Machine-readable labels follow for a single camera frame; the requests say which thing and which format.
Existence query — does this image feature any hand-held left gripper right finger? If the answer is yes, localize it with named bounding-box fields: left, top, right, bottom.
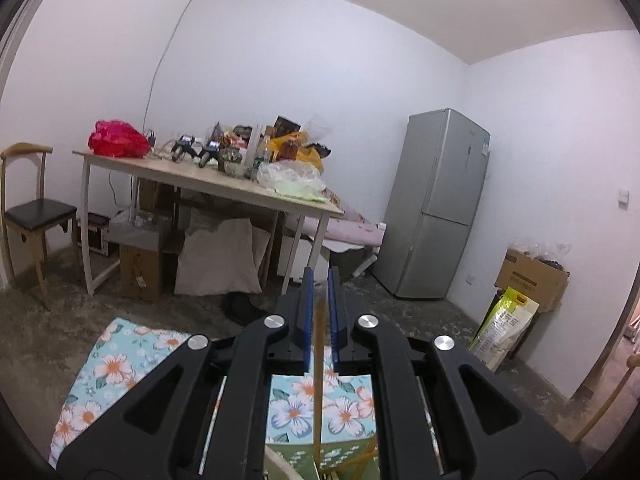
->
left=328, top=266, right=586, bottom=480

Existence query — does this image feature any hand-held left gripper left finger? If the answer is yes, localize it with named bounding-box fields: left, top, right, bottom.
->
left=50, top=266, right=316, bottom=480

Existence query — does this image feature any tan bamboo chopstick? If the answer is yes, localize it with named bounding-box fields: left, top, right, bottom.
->
left=311, top=294, right=326, bottom=466

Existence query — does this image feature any green utensil holder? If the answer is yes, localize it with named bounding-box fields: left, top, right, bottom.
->
left=265, top=440, right=381, bottom=480

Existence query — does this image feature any pink paper roll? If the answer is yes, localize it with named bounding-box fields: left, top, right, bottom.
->
left=285, top=220, right=387, bottom=251

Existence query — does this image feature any brown floral paper roll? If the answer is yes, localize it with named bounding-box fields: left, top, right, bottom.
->
left=327, top=195, right=373, bottom=225

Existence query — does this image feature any white cloth sack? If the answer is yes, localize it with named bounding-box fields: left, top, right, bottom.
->
left=175, top=217, right=263, bottom=296

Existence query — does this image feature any clear plastic bag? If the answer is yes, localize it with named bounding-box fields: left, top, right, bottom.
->
left=257, top=160, right=326, bottom=201

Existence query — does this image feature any silver refrigerator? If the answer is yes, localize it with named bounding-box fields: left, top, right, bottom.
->
left=372, top=108, right=491, bottom=301

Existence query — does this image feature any yellow green rice bag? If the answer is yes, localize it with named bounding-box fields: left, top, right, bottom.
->
left=467, top=287, right=541, bottom=372

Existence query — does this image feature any small brown cardboard box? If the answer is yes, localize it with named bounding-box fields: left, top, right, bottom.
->
left=120, top=242, right=166, bottom=302

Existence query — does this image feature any floral blue blanket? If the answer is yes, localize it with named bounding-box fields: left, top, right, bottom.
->
left=50, top=316, right=377, bottom=463

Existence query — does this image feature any large cardboard box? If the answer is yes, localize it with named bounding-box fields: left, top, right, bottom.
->
left=495, top=247, right=571, bottom=313

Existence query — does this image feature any crumpled clear bag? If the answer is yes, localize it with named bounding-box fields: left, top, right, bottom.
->
left=515, top=242, right=571, bottom=263

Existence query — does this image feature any red plastic bag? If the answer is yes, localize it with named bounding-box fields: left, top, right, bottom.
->
left=88, top=120, right=151, bottom=157

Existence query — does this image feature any wooden chair dark seat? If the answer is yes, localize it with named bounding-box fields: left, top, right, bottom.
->
left=0, top=142, right=79, bottom=307

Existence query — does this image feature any black camera device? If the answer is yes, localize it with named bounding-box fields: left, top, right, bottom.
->
left=172, top=134, right=196, bottom=163
left=197, top=140, right=221, bottom=168

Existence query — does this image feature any thin wall cable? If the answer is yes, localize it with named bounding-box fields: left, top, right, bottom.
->
left=142, top=0, right=206, bottom=136

